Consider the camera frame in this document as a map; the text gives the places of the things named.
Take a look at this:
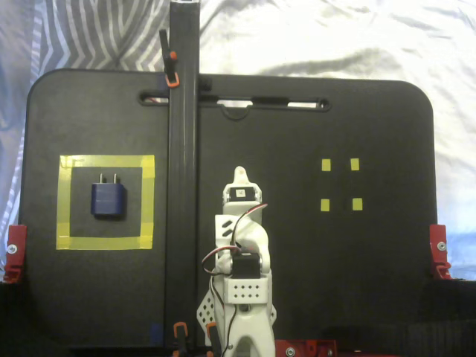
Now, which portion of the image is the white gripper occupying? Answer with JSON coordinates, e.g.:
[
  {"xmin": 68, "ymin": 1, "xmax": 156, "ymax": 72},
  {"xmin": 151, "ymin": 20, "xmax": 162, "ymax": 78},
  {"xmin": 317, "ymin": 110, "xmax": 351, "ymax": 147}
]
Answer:
[{"xmin": 222, "ymin": 166, "xmax": 266, "ymax": 217}]

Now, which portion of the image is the blue white charger block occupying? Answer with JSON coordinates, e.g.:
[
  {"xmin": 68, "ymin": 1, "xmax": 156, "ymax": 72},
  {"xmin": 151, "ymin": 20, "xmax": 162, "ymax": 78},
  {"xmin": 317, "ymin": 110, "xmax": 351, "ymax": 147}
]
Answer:
[{"xmin": 91, "ymin": 173, "xmax": 128, "ymax": 220}]

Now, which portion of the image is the long black bar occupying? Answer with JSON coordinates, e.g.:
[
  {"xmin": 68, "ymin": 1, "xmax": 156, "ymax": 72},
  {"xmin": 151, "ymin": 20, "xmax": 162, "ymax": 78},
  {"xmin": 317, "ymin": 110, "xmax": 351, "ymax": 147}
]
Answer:
[{"xmin": 164, "ymin": 0, "xmax": 202, "ymax": 350}]

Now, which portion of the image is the yellow tape square outline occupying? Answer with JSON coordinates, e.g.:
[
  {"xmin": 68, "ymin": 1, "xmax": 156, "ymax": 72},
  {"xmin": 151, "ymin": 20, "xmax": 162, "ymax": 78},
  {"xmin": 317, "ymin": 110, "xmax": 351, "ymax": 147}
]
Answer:
[{"xmin": 55, "ymin": 154, "xmax": 156, "ymax": 251}]

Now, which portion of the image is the orange black spring clamp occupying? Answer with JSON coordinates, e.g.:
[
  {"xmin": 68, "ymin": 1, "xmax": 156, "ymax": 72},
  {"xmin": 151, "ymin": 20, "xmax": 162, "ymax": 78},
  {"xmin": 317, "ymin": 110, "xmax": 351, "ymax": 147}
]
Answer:
[
  {"xmin": 158, "ymin": 28, "xmax": 181, "ymax": 89},
  {"xmin": 205, "ymin": 321, "xmax": 219, "ymax": 354},
  {"xmin": 173, "ymin": 321, "xmax": 189, "ymax": 354}
]

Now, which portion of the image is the white bed sheet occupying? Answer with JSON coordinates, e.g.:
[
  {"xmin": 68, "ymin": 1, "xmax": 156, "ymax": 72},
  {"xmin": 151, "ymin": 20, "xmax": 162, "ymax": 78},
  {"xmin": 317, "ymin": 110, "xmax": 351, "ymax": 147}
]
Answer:
[{"xmin": 199, "ymin": 0, "xmax": 476, "ymax": 280}]

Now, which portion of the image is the grey striped fabric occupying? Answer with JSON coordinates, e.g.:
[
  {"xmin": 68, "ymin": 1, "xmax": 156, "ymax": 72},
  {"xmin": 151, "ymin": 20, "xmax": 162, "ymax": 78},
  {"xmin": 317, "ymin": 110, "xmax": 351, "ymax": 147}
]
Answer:
[{"xmin": 0, "ymin": 0, "xmax": 176, "ymax": 239}]

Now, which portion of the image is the red table clamp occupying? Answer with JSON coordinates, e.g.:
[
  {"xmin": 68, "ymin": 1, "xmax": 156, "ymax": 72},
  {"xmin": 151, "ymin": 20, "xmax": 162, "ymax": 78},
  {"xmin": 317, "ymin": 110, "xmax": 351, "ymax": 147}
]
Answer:
[
  {"xmin": 428, "ymin": 224, "xmax": 453, "ymax": 280},
  {"xmin": 3, "ymin": 224, "xmax": 28, "ymax": 284}
]

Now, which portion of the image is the black corrugated backdrop board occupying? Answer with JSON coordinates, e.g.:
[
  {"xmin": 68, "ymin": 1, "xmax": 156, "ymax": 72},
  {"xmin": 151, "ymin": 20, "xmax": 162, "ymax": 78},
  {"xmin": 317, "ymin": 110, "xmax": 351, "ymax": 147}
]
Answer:
[{"xmin": 0, "ymin": 277, "xmax": 476, "ymax": 357}]

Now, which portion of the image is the red black white servo cable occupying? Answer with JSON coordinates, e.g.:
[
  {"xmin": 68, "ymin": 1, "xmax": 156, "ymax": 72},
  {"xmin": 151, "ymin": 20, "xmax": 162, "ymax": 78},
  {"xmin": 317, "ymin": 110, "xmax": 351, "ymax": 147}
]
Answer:
[
  {"xmin": 231, "ymin": 202, "xmax": 269, "ymax": 251},
  {"xmin": 200, "ymin": 248, "xmax": 239, "ymax": 354}
]

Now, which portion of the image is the red mast base bracket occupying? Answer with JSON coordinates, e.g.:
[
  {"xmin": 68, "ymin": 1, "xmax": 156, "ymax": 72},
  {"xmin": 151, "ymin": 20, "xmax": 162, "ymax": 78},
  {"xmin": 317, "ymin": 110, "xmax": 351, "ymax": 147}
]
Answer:
[{"xmin": 274, "ymin": 338, "xmax": 339, "ymax": 357}]

